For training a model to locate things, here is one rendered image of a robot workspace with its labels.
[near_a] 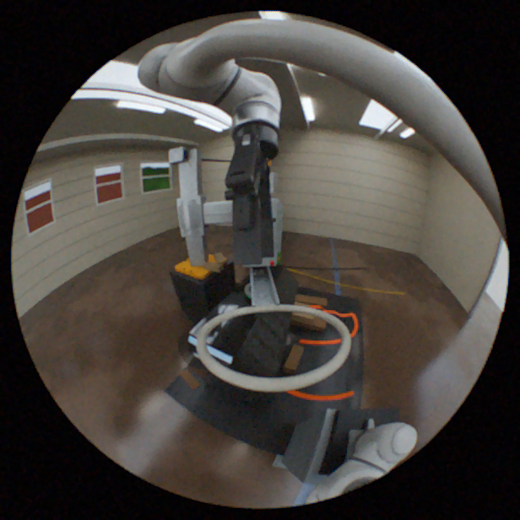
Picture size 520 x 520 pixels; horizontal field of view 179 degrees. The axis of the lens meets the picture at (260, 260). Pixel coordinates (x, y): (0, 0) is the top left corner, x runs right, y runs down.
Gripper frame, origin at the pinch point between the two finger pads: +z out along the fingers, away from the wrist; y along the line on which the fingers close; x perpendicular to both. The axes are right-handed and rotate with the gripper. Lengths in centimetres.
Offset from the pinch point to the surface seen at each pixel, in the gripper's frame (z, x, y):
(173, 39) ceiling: -279, 101, -2
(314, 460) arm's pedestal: 80, -20, -3
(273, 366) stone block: 72, 4, 56
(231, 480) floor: 165, 25, -10
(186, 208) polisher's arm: -43, 89, 102
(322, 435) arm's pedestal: 76, -22, 9
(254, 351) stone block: 58, 15, 54
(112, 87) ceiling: -282, 232, 3
